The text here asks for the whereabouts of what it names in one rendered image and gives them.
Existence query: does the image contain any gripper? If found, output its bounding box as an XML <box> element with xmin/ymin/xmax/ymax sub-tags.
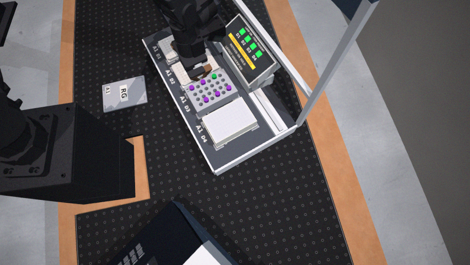
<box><xmin>170</xmin><ymin>36</ymin><xmax>212</xmax><ymax>82</ymax></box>

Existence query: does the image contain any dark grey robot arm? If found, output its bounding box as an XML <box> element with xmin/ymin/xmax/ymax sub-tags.
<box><xmin>0</xmin><ymin>0</ymin><xmax>226</xmax><ymax>178</ymax></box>

